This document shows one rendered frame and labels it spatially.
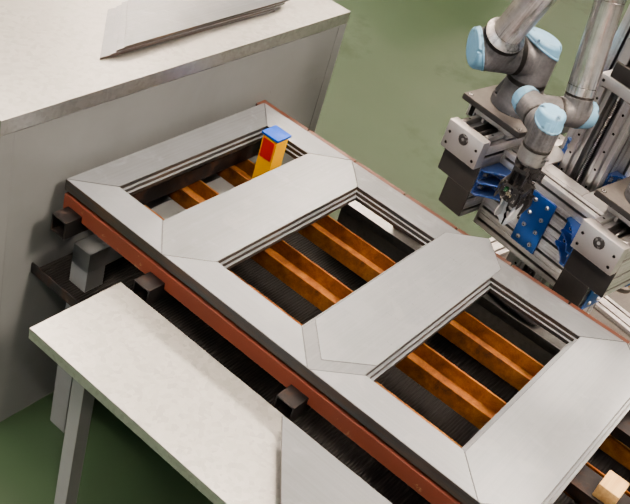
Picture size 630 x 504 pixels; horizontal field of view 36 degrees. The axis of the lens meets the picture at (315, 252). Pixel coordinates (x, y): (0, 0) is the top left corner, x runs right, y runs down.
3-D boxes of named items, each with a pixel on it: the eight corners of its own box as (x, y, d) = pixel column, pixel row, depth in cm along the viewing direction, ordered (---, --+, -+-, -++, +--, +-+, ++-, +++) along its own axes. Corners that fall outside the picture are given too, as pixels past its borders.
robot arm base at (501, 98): (511, 88, 295) (524, 59, 289) (549, 115, 287) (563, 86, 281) (480, 96, 285) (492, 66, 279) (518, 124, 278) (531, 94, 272)
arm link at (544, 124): (561, 101, 245) (574, 120, 239) (543, 138, 252) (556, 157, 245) (533, 98, 243) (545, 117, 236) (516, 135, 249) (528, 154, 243)
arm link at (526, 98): (542, 111, 260) (557, 135, 252) (504, 107, 257) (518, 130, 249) (553, 86, 255) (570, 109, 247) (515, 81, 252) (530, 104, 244)
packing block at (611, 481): (611, 509, 209) (619, 498, 206) (591, 494, 211) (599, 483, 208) (622, 494, 213) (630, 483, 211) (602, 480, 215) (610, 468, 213)
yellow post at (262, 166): (261, 200, 280) (276, 144, 269) (248, 190, 282) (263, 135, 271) (272, 194, 284) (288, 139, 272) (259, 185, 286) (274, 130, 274)
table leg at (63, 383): (63, 432, 285) (90, 255, 244) (50, 420, 287) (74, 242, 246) (79, 422, 289) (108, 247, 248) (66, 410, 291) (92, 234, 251)
